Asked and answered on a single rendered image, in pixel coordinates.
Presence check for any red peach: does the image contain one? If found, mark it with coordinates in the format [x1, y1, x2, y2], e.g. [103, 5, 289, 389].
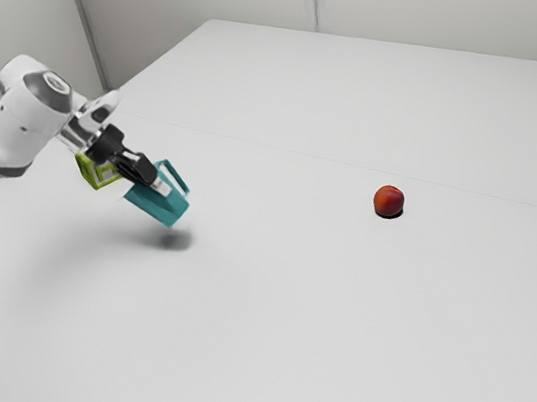
[371, 182, 408, 219]

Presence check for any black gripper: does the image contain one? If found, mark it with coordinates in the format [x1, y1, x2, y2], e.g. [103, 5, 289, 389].
[80, 120, 181, 199]

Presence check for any lime green cube block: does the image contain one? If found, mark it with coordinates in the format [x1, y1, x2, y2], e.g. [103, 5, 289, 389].
[69, 149, 128, 195]

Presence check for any teal faceted mug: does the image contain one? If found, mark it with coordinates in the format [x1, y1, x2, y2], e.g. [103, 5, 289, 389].
[119, 153, 197, 232]

